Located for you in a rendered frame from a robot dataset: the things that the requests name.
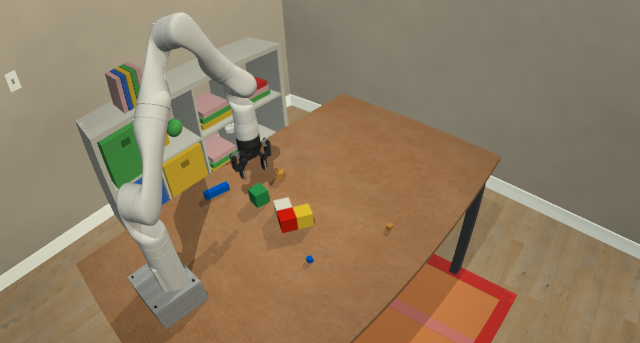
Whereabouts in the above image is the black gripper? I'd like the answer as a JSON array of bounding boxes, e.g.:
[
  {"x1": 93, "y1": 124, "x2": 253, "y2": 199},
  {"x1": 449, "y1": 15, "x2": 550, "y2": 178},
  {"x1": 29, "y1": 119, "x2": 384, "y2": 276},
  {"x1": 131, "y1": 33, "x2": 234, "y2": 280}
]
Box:
[{"x1": 230, "y1": 135, "x2": 271, "y2": 180}]

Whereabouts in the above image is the orange cube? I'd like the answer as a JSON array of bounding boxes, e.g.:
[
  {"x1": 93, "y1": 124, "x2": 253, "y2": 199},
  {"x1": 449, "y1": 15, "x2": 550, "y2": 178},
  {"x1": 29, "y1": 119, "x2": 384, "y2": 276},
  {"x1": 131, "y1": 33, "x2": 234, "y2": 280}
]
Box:
[{"x1": 275, "y1": 169, "x2": 285, "y2": 181}]

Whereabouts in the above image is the green cube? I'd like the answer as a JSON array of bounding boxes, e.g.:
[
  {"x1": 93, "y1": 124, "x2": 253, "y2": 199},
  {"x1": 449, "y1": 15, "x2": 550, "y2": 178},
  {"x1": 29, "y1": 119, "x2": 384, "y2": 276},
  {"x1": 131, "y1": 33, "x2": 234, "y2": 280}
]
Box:
[{"x1": 248, "y1": 183, "x2": 270, "y2": 208}]

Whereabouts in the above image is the red cube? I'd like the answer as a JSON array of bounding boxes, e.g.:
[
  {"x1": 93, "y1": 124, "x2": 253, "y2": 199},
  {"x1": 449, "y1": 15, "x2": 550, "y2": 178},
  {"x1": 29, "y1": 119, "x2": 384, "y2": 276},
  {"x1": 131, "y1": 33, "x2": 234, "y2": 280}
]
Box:
[{"x1": 277, "y1": 207, "x2": 298, "y2": 233}]

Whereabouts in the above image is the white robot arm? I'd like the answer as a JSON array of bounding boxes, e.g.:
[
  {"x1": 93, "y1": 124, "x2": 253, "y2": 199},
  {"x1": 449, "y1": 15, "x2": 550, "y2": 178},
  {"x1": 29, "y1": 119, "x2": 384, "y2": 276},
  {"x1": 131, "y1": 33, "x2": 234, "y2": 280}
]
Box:
[{"x1": 116, "y1": 12, "x2": 259, "y2": 293}]

